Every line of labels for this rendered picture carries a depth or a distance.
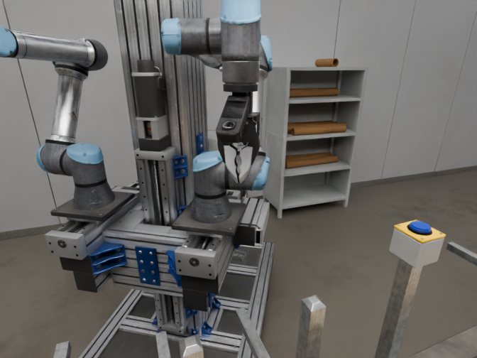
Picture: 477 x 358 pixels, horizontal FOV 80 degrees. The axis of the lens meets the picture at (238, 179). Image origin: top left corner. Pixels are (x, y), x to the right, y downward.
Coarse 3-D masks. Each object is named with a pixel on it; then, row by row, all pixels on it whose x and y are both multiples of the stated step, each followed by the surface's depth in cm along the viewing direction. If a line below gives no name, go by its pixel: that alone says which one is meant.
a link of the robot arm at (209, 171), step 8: (208, 152) 103; (216, 152) 101; (200, 160) 95; (208, 160) 94; (216, 160) 95; (200, 168) 95; (208, 168) 95; (216, 168) 95; (224, 168) 95; (200, 176) 96; (208, 176) 96; (216, 176) 96; (224, 176) 95; (200, 184) 98; (208, 184) 97; (216, 184) 97; (224, 184) 97; (200, 192) 99; (208, 192) 98; (216, 192) 99
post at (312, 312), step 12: (312, 300) 57; (300, 312) 59; (312, 312) 56; (324, 312) 57; (300, 324) 60; (312, 324) 57; (300, 336) 61; (312, 336) 58; (300, 348) 62; (312, 348) 60
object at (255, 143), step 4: (244, 132) 60; (256, 132) 60; (256, 136) 59; (252, 140) 60; (256, 140) 59; (248, 144) 60; (252, 144) 60; (256, 144) 60; (256, 148) 60; (252, 152) 61; (256, 152) 60; (252, 156) 61; (252, 160) 61; (252, 164) 62
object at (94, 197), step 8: (88, 184) 108; (96, 184) 110; (104, 184) 113; (80, 192) 109; (88, 192) 109; (96, 192) 110; (104, 192) 112; (112, 192) 117; (80, 200) 109; (88, 200) 109; (96, 200) 111; (104, 200) 112; (112, 200) 116; (80, 208) 110; (88, 208) 110; (96, 208) 111
